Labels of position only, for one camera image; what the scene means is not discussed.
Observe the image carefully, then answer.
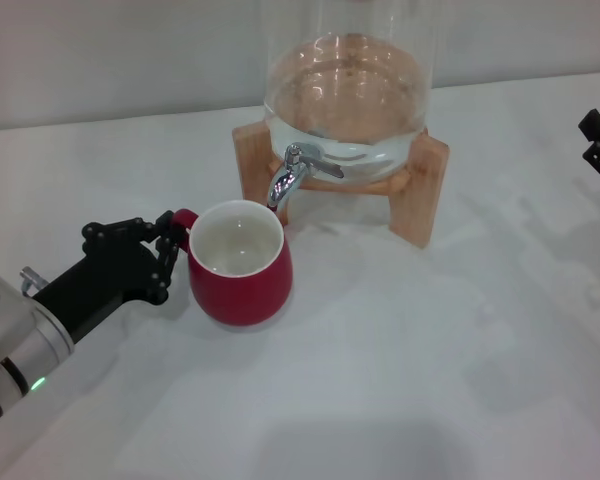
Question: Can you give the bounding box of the red ceramic cup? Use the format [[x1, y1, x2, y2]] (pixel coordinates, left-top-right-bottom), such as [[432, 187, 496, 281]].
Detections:
[[172, 199, 294, 327]]

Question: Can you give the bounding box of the metal cable connector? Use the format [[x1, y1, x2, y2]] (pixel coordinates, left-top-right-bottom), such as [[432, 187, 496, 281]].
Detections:
[[19, 267, 49, 296]]

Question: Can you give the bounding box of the glass water dispenser jar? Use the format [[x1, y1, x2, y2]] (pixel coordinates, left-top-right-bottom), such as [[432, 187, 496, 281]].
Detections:
[[259, 0, 439, 182]]

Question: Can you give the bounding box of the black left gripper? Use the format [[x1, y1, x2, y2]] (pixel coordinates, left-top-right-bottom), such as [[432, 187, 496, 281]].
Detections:
[[32, 210, 181, 346]]

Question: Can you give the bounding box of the chrome faucet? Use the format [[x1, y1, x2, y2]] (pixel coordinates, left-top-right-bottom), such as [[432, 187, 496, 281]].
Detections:
[[267, 143, 344, 210]]

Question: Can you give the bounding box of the wooden dispenser stand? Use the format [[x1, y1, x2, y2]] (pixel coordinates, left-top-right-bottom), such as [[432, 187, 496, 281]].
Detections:
[[231, 122, 450, 249]]

